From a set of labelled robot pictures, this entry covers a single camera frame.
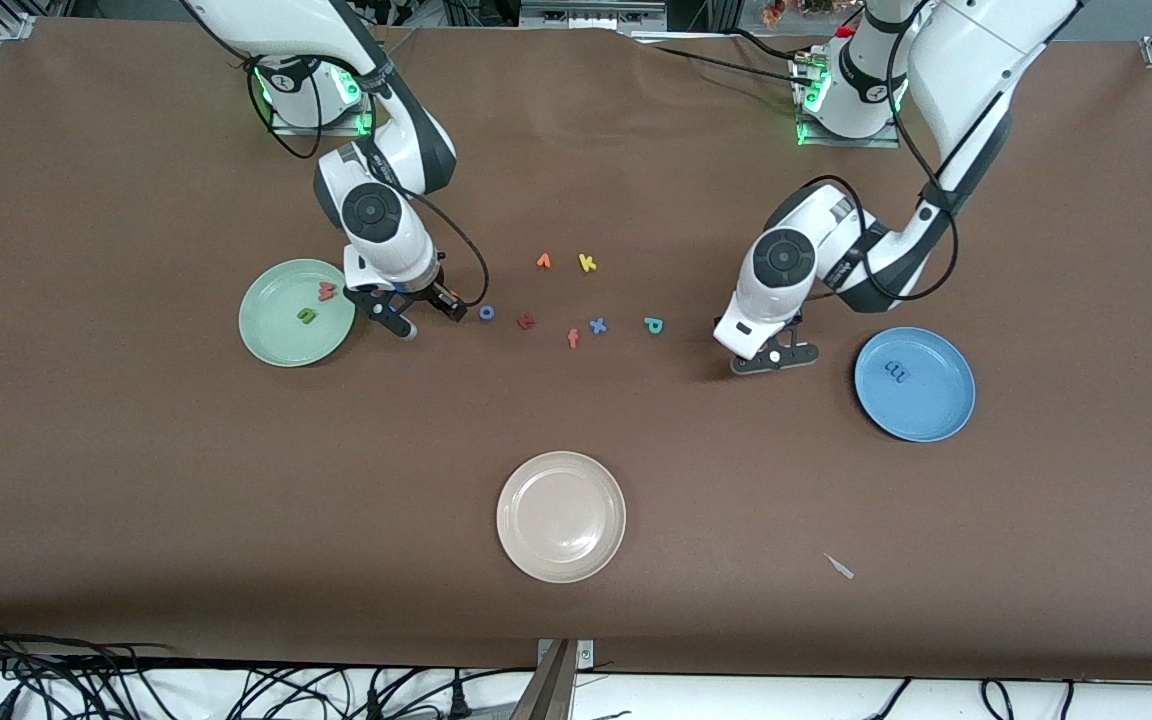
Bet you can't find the brown table cover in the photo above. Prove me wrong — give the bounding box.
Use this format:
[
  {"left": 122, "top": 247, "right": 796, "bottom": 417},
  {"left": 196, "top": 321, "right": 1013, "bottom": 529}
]
[{"left": 0, "top": 18, "right": 1152, "bottom": 683}]

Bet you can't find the orange brown background object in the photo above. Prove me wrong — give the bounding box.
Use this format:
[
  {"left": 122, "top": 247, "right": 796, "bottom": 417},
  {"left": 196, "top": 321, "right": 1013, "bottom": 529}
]
[{"left": 761, "top": 0, "right": 837, "bottom": 26}]

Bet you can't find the grey metal beam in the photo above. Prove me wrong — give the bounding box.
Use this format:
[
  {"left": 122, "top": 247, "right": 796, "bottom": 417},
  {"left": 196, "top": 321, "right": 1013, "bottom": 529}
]
[{"left": 511, "top": 640, "right": 577, "bottom": 720}]

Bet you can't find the black looped cable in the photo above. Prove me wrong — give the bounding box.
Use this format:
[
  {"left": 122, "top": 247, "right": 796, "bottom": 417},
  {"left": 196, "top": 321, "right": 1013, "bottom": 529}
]
[{"left": 226, "top": 666, "right": 362, "bottom": 720}]

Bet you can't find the beige plate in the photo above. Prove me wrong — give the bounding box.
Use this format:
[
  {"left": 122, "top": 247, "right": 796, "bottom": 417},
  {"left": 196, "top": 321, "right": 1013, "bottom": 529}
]
[{"left": 496, "top": 451, "right": 627, "bottom": 584}]

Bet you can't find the black cable tangle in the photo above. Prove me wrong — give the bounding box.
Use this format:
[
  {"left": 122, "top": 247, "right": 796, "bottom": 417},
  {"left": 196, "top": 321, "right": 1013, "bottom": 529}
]
[{"left": 0, "top": 615, "right": 182, "bottom": 720}]

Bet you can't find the silver metal profile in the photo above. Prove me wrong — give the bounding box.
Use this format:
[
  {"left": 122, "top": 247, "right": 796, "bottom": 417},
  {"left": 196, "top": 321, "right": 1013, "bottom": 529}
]
[{"left": 521, "top": 0, "right": 667, "bottom": 31}]

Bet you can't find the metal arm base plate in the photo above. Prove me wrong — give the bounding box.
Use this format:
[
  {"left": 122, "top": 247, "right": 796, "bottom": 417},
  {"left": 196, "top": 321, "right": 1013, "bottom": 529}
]
[
  {"left": 794, "top": 55, "right": 902, "bottom": 149},
  {"left": 269, "top": 55, "right": 379, "bottom": 137}
]

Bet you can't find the small metal bracket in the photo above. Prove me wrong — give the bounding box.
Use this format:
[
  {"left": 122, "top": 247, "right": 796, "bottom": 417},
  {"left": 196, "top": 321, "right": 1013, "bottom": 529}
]
[{"left": 536, "top": 638, "right": 595, "bottom": 669}]

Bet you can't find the blue plate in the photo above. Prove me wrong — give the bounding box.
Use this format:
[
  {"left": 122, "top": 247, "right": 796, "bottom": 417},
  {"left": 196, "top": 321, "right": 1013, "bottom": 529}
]
[{"left": 854, "top": 327, "right": 977, "bottom": 444}]

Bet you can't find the green plate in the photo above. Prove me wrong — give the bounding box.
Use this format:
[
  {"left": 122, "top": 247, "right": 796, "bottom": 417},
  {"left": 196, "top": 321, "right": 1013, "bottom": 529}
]
[{"left": 239, "top": 259, "right": 357, "bottom": 368}]

